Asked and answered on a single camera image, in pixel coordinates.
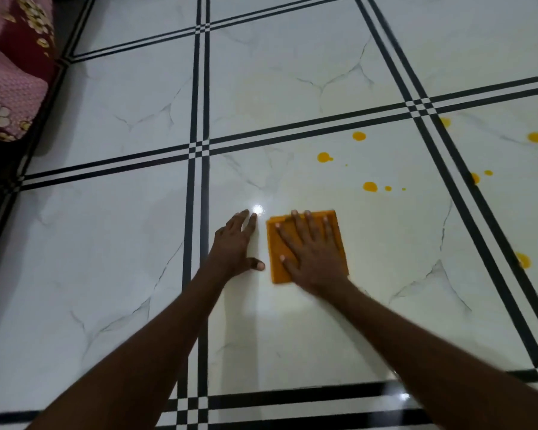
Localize person's left hand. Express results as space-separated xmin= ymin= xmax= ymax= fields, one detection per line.
xmin=206 ymin=209 xmax=266 ymax=281

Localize person's right hand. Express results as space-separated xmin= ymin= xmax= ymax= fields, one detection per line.
xmin=274 ymin=210 xmax=350 ymax=294

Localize orange cleaning cloth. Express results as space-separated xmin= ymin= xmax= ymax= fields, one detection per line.
xmin=265 ymin=210 xmax=350 ymax=285

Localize yellow spill drops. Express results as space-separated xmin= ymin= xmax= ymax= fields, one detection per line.
xmin=317 ymin=116 xmax=538 ymax=270

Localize person's left forearm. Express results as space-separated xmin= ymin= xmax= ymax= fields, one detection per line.
xmin=26 ymin=268 xmax=227 ymax=430

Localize person's right forearm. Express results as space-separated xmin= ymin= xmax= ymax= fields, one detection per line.
xmin=327 ymin=281 xmax=538 ymax=430

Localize red floral bedsheet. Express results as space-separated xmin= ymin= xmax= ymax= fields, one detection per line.
xmin=0 ymin=0 xmax=57 ymax=144

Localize dark bed frame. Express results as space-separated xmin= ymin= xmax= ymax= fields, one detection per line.
xmin=0 ymin=0 xmax=95 ymax=189

